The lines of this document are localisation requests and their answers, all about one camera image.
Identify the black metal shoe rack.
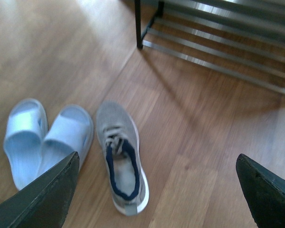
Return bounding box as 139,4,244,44
134,0,285,95

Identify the light blue slipper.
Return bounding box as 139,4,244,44
37,104,94,177
3,98,48,190

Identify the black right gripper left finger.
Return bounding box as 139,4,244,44
0,152,79,228

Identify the grey sneaker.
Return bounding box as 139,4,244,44
96,101,150,216

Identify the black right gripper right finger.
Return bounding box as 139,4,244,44
236,154,285,228

